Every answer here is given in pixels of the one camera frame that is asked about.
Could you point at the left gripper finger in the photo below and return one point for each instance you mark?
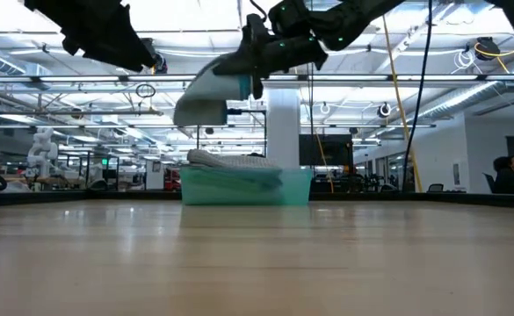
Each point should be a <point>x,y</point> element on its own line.
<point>125,50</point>

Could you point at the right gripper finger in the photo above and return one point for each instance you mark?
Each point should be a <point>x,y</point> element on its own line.
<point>236,68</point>

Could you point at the light blue microfiber towel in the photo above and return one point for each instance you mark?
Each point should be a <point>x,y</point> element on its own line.
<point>208,96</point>

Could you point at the light grey microfiber towel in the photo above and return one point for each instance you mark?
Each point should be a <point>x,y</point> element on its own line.
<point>230,160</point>

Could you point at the teal plastic bin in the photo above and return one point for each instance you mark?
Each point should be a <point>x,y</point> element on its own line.
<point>296,188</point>

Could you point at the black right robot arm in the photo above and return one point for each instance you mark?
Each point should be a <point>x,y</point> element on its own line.
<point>349,17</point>

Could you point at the white building column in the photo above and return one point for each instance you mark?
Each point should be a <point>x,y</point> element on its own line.
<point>283,127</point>

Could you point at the red background object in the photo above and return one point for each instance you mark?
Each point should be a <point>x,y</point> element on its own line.
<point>173,179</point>

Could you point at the black office chair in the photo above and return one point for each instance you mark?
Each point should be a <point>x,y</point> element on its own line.
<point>435,188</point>

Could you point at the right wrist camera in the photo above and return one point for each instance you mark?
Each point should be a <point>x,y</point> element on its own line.
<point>256,28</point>

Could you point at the black wall monitor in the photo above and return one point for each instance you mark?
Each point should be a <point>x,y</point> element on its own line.
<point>327,151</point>

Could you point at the black metal table frame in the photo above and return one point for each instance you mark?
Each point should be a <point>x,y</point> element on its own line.
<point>414,199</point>

